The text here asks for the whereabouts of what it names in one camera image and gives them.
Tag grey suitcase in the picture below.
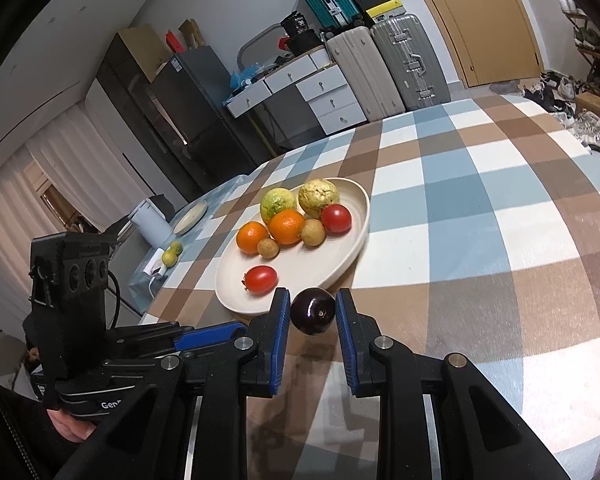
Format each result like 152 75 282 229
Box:
369 12 451 111

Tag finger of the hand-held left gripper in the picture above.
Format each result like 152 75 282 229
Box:
106 322 249 359

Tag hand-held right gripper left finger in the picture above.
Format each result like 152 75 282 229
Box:
55 287 292 480

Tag cardboard box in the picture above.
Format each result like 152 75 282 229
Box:
117 25 174 82

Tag white curtain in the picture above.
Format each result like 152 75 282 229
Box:
0 109 147 321

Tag white kettle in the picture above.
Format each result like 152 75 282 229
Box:
128 198 174 249

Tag large orange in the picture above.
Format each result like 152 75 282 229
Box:
268 209 307 246

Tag white drawer cabinet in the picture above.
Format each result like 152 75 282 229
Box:
224 47 369 137

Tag green yellow guava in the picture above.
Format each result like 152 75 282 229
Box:
259 187 299 225

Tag white charger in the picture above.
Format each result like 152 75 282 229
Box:
142 255 169 279

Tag pale yellow guava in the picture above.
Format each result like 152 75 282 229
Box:
298 178 342 219

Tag dark refrigerator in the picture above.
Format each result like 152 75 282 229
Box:
95 32 202 197

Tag small beige plate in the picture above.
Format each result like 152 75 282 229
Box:
172 200 210 235

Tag wooden door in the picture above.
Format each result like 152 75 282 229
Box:
399 0 544 89

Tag dark purple plum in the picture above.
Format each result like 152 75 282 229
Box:
289 287 337 336

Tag round red tomato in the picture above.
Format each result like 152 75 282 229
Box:
320 203 353 235

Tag checked tablecloth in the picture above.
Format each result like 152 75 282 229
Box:
129 94 600 480

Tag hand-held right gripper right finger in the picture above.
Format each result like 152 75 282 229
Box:
335 287 571 480

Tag beige suitcase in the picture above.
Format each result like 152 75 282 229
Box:
324 25 406 122

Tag large cream plate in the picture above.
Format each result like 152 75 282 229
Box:
214 178 371 316

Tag shoe rack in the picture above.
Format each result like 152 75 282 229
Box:
550 0 600 111

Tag grey white sneakers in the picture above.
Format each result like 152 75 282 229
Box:
569 109 600 157

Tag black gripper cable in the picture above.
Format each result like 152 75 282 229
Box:
107 269 124 329

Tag blue plastic bag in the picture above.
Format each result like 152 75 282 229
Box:
228 62 269 92

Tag small orange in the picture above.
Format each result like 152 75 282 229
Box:
236 220 270 255

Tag person's left hand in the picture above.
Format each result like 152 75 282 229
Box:
46 406 99 444

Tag oval red tomato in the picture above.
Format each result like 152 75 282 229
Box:
243 265 280 292

